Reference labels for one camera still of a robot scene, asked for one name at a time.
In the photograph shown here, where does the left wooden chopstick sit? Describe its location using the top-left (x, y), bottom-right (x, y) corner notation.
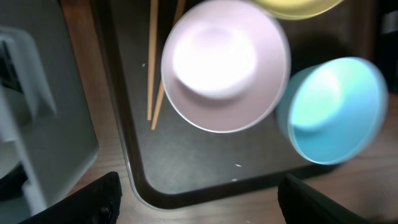
top-left (147, 0), bottom-right (159, 121)

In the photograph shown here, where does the right wooden chopstick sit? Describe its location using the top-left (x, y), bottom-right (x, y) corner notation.
top-left (151, 0), bottom-right (186, 130)

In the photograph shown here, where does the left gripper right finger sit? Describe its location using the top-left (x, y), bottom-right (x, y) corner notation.
top-left (277, 174), bottom-right (368, 224)

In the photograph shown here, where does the light blue bowl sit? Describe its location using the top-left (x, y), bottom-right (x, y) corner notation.
top-left (276, 57), bottom-right (388, 165)

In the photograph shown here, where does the dark brown serving tray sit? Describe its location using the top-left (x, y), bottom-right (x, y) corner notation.
top-left (90, 1), bottom-right (374, 210)

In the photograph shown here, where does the yellow plate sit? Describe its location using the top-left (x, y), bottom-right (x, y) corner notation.
top-left (254, 0), bottom-right (343, 20)

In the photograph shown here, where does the grey dish rack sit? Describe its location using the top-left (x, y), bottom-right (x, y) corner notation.
top-left (1, 1), bottom-right (98, 223)

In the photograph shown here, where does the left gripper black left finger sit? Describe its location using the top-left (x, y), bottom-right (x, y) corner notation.
top-left (21, 172), bottom-right (123, 224)

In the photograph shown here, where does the wooden chopstick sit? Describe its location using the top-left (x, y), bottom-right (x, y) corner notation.
top-left (151, 0), bottom-right (186, 130)
top-left (147, 0), bottom-right (159, 121)

